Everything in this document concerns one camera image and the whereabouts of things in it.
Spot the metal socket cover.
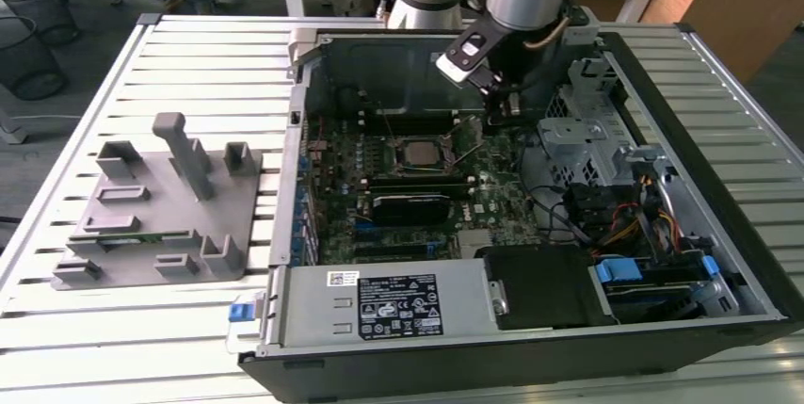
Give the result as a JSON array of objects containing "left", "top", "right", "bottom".
[{"left": 448, "top": 114, "right": 486, "bottom": 147}]

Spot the thin wire locking lever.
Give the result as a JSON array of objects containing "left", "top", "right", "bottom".
[
  {"left": 380, "top": 102, "right": 400, "bottom": 142},
  {"left": 450, "top": 142, "right": 486, "bottom": 170}
]

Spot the silver CPU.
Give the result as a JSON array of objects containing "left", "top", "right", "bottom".
[{"left": 401, "top": 139, "right": 445, "bottom": 168}]

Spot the CPU socket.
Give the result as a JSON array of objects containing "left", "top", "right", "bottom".
[{"left": 388, "top": 135, "right": 457, "bottom": 174}]

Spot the black RAM slot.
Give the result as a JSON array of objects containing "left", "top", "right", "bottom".
[
  {"left": 360, "top": 110, "right": 458, "bottom": 119},
  {"left": 360, "top": 122, "right": 458, "bottom": 130},
  {"left": 360, "top": 117, "right": 458, "bottom": 124},
  {"left": 366, "top": 175, "right": 473, "bottom": 183},
  {"left": 366, "top": 180, "right": 473, "bottom": 187},
  {"left": 366, "top": 189, "right": 473, "bottom": 197},
  {"left": 366, "top": 185, "right": 473, "bottom": 192}
]

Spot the green motherboard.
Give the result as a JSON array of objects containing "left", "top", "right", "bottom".
[{"left": 298, "top": 110, "right": 542, "bottom": 267}]

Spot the wooden cabinet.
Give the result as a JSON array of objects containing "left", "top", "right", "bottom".
[{"left": 640, "top": 0, "right": 804, "bottom": 88}]

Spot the black graphics card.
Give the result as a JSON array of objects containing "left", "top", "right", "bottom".
[{"left": 368, "top": 193, "right": 454, "bottom": 228}]

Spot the silver finned heat sink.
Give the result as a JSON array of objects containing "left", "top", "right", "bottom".
[{"left": 456, "top": 229, "right": 492, "bottom": 250}]

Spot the blue disk carrier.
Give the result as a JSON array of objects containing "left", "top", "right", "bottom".
[{"left": 593, "top": 252, "right": 721, "bottom": 290}]

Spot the black plastic shroud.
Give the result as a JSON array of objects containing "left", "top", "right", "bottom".
[{"left": 480, "top": 244, "right": 617, "bottom": 332}]

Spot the silver power supply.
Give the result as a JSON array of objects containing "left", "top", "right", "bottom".
[{"left": 261, "top": 262, "right": 508, "bottom": 347}]

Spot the black open PC case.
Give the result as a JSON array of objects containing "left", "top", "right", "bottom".
[{"left": 234, "top": 26, "right": 804, "bottom": 404}]

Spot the grey parts rack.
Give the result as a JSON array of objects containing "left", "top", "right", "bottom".
[{"left": 48, "top": 110, "right": 266, "bottom": 293}]

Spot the blue case latch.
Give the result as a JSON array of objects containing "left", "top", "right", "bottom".
[{"left": 228, "top": 302, "right": 260, "bottom": 326}]

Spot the green RAM stick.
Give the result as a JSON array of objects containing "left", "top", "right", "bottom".
[{"left": 66, "top": 230, "right": 193, "bottom": 249}]

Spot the black mesh waste basket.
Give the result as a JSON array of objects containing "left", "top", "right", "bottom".
[
  {"left": 0, "top": 15, "right": 68, "bottom": 102},
  {"left": 0, "top": 0, "right": 81, "bottom": 46}
]

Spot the grey stand foot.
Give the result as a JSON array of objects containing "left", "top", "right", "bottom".
[{"left": 0, "top": 103, "right": 32, "bottom": 145}]

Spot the black and white wrist camera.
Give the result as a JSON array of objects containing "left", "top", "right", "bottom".
[{"left": 434, "top": 22, "right": 508, "bottom": 85}]

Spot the coloured power wire harness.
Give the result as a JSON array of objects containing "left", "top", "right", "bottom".
[{"left": 598, "top": 172, "right": 685, "bottom": 257}]

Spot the silver latch handle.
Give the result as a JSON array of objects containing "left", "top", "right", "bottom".
[{"left": 488, "top": 280, "right": 510, "bottom": 316}]

